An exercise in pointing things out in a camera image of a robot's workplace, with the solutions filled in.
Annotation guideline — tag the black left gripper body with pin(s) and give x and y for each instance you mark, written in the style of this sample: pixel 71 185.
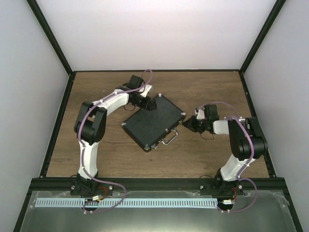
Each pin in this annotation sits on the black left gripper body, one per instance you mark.
pixel 140 103

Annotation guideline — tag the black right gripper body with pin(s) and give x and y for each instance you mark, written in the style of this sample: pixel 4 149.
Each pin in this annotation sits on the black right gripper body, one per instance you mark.
pixel 199 126

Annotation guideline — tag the black poker set case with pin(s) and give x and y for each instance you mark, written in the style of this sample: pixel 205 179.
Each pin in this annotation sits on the black poker set case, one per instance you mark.
pixel 147 128

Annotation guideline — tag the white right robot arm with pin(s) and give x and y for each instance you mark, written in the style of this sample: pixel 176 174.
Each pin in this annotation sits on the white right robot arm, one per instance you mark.
pixel 247 141

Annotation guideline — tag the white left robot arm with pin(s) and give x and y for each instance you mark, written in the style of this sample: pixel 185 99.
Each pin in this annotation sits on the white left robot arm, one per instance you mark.
pixel 91 121

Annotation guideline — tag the chrome case handle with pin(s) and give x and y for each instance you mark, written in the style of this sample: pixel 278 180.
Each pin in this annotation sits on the chrome case handle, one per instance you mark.
pixel 167 142

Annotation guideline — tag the light blue slotted rail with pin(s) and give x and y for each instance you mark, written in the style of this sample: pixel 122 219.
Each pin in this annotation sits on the light blue slotted rail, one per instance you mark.
pixel 129 203

